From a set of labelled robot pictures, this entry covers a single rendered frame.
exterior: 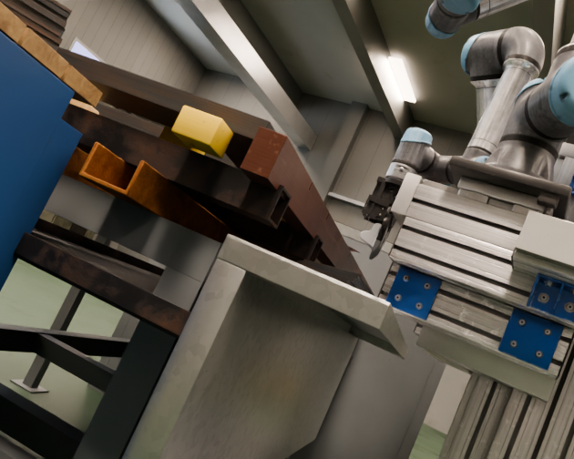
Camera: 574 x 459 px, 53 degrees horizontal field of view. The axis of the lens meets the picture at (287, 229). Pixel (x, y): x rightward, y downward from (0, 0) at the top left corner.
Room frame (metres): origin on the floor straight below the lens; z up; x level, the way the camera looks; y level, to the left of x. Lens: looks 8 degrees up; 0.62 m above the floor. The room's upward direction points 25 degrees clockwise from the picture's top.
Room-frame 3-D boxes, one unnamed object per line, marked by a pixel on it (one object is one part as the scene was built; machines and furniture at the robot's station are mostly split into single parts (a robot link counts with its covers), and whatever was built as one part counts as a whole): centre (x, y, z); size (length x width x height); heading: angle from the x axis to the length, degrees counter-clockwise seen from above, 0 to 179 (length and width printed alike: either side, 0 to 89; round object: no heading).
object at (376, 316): (1.25, -0.23, 0.66); 1.30 x 0.20 x 0.03; 163
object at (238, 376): (1.27, -0.15, 0.47); 1.30 x 0.04 x 0.35; 163
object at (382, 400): (2.36, -0.14, 0.50); 1.30 x 0.04 x 1.01; 73
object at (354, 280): (0.92, -0.10, 0.70); 0.39 x 0.12 x 0.04; 163
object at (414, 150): (1.46, -0.22, 1.15); 0.09 x 0.08 x 0.11; 124
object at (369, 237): (1.45, -0.21, 0.89); 0.06 x 0.03 x 0.09; 73
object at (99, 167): (1.53, -0.01, 0.70); 1.66 x 0.08 x 0.05; 163
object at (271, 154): (1.48, -0.17, 0.80); 1.62 x 0.04 x 0.06; 163
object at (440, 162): (1.50, -0.31, 1.15); 0.11 x 0.11 x 0.08; 34
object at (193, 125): (0.74, 0.15, 0.79); 0.06 x 0.05 x 0.04; 73
